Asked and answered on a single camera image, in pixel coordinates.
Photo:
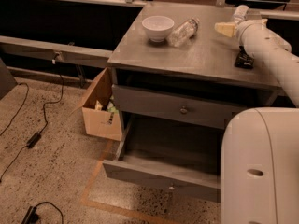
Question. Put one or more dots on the labelled plastic water bottle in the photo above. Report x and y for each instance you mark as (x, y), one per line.
(240, 14)

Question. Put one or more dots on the clear crushed plastic bottle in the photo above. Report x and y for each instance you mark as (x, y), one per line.
(184, 32)

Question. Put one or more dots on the grey drawer cabinet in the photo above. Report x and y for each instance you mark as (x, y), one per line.
(202, 68)

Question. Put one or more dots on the upper grey drawer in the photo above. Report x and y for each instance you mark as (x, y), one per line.
(170, 106)

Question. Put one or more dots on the open lower grey drawer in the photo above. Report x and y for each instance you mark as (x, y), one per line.
(174, 156)

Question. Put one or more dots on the black snack packet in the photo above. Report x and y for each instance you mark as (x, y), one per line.
(243, 60)

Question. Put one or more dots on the white ceramic bowl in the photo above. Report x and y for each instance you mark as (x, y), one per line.
(157, 28)

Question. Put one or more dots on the cardboard box with items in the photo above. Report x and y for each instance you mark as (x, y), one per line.
(100, 116)

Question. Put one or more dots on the grey metal railing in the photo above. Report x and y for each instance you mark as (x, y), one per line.
(55, 52)

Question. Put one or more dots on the black power adapter with cable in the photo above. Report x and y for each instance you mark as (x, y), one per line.
(37, 135)

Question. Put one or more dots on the black plug with cable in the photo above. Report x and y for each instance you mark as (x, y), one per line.
(31, 216)

